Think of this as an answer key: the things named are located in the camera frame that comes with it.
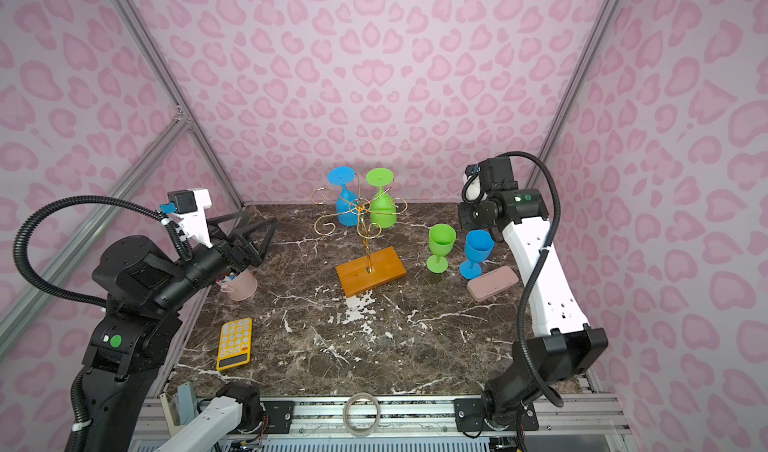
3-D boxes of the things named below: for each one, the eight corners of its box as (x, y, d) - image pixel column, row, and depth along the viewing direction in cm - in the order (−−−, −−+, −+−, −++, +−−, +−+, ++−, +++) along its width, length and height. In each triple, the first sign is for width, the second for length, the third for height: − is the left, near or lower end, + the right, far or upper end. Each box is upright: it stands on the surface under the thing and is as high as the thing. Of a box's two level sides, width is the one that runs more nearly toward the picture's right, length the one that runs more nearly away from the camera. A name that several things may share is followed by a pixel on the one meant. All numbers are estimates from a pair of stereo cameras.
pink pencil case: (475, 302, 95) (477, 298, 93) (464, 286, 99) (466, 281, 96) (517, 283, 99) (520, 279, 97) (505, 268, 103) (508, 263, 101)
